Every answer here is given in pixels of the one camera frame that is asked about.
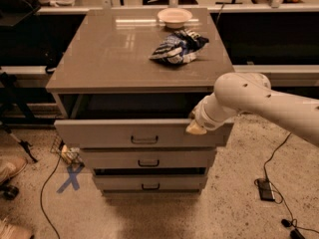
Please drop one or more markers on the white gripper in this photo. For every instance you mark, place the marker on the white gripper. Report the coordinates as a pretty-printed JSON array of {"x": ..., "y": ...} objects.
[{"x": 203, "y": 120}]

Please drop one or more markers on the grey top drawer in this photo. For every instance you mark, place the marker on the grey top drawer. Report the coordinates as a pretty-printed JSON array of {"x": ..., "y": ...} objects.
[{"x": 137, "y": 133}]

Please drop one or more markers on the grey drawer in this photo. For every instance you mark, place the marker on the grey drawer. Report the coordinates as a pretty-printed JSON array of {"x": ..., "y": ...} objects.
[
  {"x": 151, "y": 182},
  {"x": 137, "y": 133},
  {"x": 143, "y": 158}
]

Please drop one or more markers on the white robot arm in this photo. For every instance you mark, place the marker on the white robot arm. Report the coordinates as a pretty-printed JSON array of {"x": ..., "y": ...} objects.
[{"x": 236, "y": 93}]

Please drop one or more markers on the grey middle drawer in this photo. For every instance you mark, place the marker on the grey middle drawer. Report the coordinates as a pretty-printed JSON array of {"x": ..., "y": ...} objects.
[{"x": 143, "y": 158}]

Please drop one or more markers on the grey drawer cabinet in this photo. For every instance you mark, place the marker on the grey drawer cabinet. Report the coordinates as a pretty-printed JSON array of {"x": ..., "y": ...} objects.
[{"x": 107, "y": 74}]

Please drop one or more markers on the grey bottom drawer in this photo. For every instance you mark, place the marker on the grey bottom drawer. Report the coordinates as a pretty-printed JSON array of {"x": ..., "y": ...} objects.
[{"x": 151, "y": 182}]

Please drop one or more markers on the blue white chip bag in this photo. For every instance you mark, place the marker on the blue white chip bag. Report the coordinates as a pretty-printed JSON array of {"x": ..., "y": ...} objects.
[{"x": 180, "y": 47}]

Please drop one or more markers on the black power adapter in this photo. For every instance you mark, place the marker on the black power adapter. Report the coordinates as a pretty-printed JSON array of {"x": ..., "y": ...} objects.
[{"x": 265, "y": 190}]

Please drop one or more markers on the white bowl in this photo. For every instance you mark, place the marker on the white bowl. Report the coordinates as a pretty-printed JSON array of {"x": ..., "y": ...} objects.
[{"x": 174, "y": 18}]

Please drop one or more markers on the blue tape cross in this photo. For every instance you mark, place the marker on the blue tape cross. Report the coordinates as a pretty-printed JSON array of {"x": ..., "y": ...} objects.
[{"x": 73, "y": 172}]

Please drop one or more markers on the black tripod leg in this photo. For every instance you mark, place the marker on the black tripod leg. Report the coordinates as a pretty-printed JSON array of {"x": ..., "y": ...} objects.
[{"x": 24, "y": 144}]

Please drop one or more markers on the tan shoe upper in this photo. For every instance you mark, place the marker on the tan shoe upper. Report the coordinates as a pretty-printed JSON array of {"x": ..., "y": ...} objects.
[{"x": 11, "y": 166}]

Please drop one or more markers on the tan shoe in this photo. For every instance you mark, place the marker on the tan shoe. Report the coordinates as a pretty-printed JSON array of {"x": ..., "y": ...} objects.
[
  {"x": 11, "y": 166},
  {"x": 10, "y": 231}
]

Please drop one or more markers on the black caster wheel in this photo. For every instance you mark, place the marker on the black caster wheel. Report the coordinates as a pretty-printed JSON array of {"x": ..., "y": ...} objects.
[{"x": 9, "y": 191}]

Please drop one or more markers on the tan shoe lower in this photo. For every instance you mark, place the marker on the tan shoe lower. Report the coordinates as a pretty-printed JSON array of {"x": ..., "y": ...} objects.
[{"x": 10, "y": 231}]

